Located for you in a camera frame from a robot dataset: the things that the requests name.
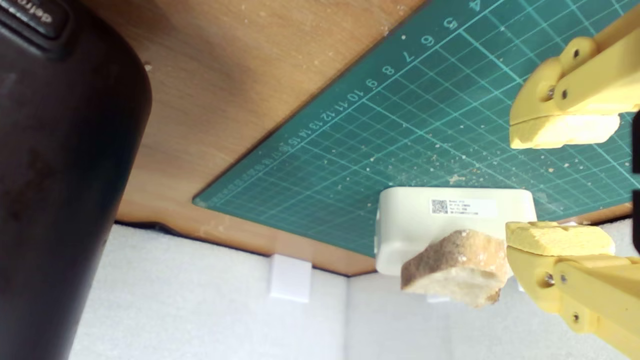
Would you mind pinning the brown bread slice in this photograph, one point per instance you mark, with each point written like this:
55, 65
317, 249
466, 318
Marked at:
460, 265

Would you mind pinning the white square block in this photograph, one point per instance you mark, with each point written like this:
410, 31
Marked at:
410, 225

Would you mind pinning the green cutting mat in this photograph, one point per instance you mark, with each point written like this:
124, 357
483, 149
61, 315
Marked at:
350, 165

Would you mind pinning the black two-slot toaster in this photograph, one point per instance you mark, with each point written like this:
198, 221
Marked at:
60, 175

